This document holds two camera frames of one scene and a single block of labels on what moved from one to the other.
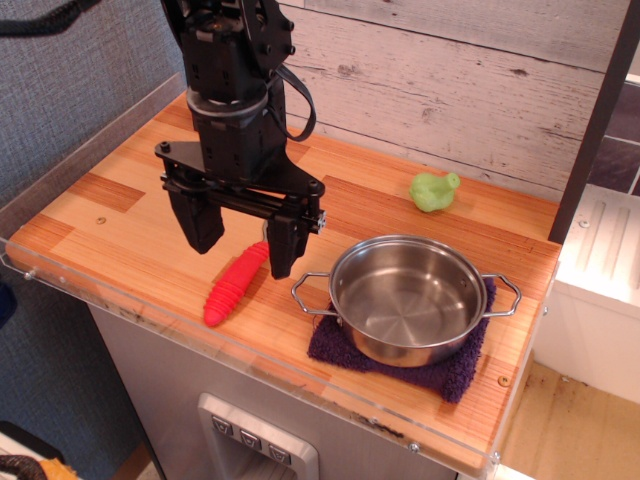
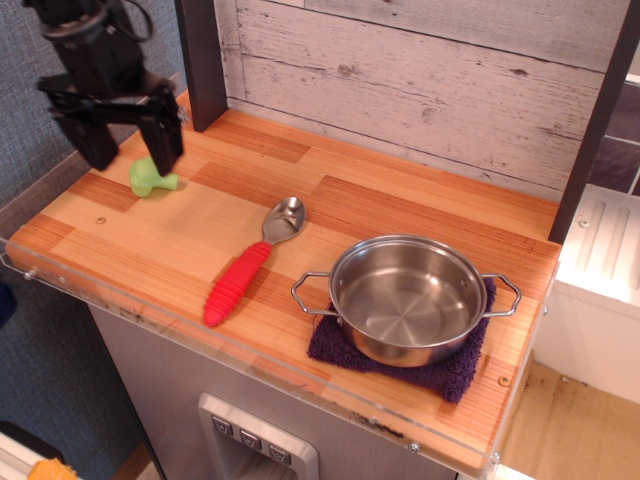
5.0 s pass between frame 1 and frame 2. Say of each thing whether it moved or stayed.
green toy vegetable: moved
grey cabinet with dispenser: stayed
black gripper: moved
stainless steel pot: stayed
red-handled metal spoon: stayed
